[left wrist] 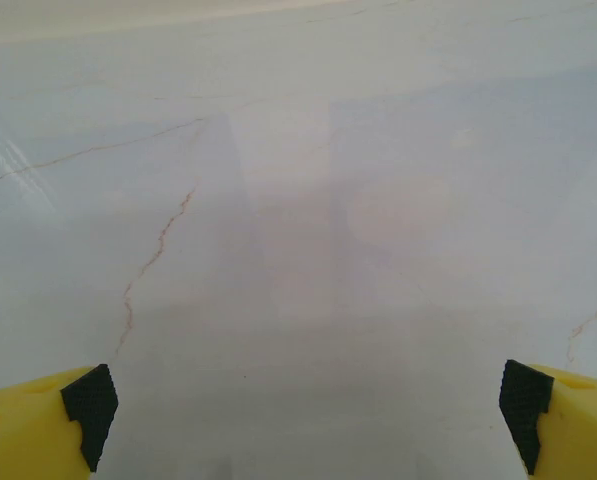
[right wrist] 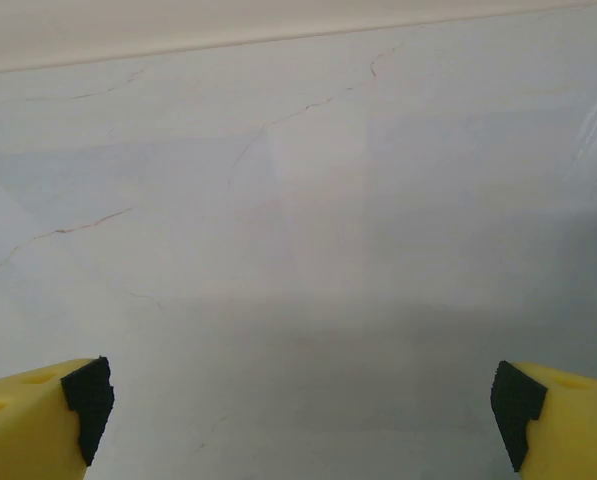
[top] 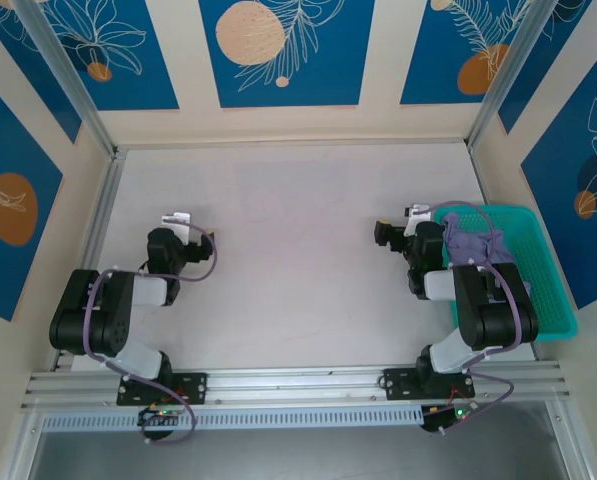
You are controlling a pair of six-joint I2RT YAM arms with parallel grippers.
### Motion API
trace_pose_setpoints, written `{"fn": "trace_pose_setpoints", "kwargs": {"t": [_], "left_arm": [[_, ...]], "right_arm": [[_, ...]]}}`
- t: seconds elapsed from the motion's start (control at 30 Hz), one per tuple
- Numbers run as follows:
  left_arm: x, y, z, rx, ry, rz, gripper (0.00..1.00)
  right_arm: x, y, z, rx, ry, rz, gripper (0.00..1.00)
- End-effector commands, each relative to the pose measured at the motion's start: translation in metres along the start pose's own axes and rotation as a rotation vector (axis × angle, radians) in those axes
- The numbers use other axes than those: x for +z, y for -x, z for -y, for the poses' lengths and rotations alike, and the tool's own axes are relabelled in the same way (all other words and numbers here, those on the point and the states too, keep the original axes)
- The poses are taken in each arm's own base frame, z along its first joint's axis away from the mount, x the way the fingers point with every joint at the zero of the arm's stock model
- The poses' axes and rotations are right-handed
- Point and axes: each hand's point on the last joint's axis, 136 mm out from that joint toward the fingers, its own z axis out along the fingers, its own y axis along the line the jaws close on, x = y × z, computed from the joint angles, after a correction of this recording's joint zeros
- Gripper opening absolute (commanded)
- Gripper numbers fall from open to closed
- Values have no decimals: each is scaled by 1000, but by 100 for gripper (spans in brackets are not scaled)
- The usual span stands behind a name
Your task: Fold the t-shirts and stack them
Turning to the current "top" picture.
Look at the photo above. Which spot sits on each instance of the purple printed t-shirt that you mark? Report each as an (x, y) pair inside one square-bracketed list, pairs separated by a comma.
[(470, 240)]

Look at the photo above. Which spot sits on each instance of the blue panel with peach circle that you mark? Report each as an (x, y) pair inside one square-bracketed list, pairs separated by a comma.
[(288, 50)]

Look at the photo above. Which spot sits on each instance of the aluminium mounting rail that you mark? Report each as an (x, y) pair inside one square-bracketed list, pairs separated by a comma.
[(298, 382)]

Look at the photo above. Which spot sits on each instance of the teal plastic mesh basket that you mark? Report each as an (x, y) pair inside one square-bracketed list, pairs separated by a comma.
[(538, 260)]

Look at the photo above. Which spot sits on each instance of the aluminium frame post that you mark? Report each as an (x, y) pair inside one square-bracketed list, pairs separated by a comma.
[(508, 75), (63, 75)]

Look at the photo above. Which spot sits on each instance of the grey metal shelf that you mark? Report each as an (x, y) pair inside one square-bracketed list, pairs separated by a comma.
[(298, 457)]

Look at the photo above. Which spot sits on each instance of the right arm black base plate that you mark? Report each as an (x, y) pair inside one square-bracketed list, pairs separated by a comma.
[(400, 382)]

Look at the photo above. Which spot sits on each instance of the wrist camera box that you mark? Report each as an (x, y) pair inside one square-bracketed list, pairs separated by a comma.
[(417, 212), (178, 220)]

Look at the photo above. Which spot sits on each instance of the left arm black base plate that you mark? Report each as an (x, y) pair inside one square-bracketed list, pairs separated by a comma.
[(193, 387)]

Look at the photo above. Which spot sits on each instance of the blue floral wall panel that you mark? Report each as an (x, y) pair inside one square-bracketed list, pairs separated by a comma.
[(13, 200), (448, 55), (578, 200), (128, 55)]

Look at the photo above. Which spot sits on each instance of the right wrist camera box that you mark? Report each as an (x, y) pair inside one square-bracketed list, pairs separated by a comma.
[(417, 212)]

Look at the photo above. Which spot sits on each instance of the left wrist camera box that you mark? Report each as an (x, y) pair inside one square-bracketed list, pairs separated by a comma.
[(178, 220)]

